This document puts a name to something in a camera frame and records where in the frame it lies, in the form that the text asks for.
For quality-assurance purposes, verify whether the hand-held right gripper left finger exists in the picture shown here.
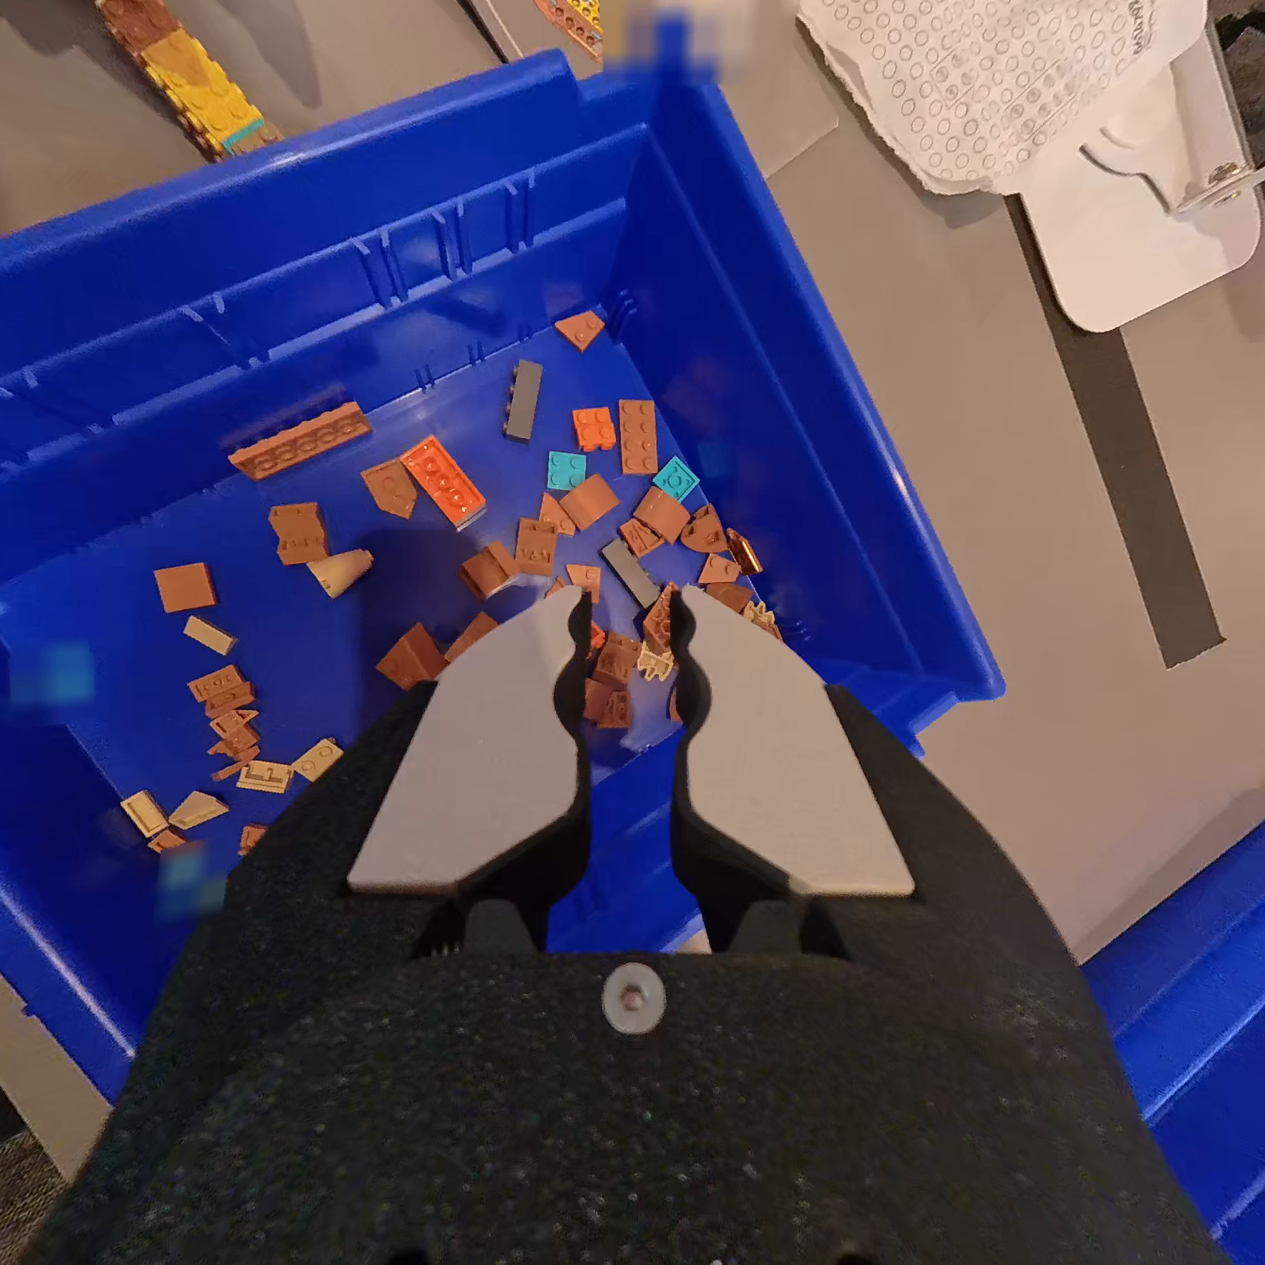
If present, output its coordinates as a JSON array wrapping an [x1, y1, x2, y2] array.
[[346, 582, 595, 905]]

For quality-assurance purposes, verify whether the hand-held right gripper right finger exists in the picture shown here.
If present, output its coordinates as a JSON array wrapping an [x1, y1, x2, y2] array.
[[669, 582, 917, 911]]

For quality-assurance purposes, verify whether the pile of lego bricks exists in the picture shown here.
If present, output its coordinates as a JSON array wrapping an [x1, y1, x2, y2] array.
[[118, 307, 787, 856]]

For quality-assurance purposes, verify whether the blue plastic bin holding bricks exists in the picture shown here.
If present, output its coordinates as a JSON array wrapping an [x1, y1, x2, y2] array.
[[0, 50, 1009, 1104]]

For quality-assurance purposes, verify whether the partly built lego boat model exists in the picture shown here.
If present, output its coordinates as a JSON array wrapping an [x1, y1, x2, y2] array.
[[94, 0, 284, 165]]

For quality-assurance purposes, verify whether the empty blue plastic bin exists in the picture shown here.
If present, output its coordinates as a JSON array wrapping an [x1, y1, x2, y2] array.
[[1083, 818, 1265, 1259]]

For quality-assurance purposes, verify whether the white plastic stand base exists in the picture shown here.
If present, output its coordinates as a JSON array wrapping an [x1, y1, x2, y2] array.
[[1008, 19, 1265, 336]]

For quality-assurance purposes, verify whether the white perforated sheet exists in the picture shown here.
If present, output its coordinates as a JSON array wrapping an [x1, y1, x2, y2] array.
[[795, 0, 1214, 196]]

